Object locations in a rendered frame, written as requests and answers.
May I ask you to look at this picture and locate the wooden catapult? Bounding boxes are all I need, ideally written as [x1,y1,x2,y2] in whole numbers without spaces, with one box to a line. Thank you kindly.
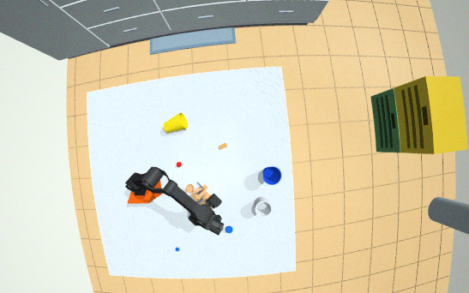
[185,182,212,205]

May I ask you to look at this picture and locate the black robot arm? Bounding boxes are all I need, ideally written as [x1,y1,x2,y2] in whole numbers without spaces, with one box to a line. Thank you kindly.
[125,166,225,236]

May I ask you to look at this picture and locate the blue cup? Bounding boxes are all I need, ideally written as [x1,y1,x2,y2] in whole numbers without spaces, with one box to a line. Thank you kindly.
[263,167,282,185]

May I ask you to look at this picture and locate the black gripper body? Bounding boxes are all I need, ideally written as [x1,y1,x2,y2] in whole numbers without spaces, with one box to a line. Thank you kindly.
[189,194,222,226]

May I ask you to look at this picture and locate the white cup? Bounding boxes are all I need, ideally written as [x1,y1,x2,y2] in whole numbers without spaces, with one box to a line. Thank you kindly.
[254,197,272,217]

